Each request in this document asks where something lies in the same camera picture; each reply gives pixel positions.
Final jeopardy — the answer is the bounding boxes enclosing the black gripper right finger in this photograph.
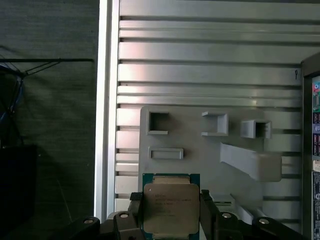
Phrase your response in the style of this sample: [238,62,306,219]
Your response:
[199,189,305,240]

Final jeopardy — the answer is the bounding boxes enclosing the grey parts rack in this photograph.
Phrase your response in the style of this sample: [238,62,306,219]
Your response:
[137,104,284,240]

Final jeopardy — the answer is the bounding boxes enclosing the black box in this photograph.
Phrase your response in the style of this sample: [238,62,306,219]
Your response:
[0,144,39,240]

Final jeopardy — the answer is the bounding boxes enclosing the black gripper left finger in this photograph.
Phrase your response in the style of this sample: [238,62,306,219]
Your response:
[63,191,145,240]

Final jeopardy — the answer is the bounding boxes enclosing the silver CPU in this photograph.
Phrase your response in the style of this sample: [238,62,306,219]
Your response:
[141,172,201,239]

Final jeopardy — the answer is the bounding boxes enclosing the black PC case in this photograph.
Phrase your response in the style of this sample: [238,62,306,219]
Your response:
[299,51,320,240]

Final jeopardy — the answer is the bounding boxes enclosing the blue and black cables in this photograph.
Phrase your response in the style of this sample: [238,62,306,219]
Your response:
[0,57,95,147]

